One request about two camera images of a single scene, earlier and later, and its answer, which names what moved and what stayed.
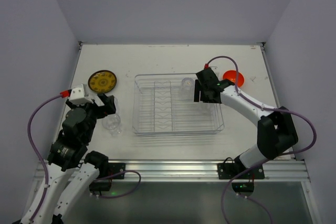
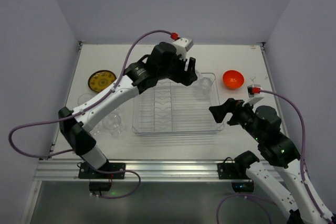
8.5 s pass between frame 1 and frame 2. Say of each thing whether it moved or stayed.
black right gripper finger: moved
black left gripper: moved
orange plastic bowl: stayed
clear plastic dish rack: stayed
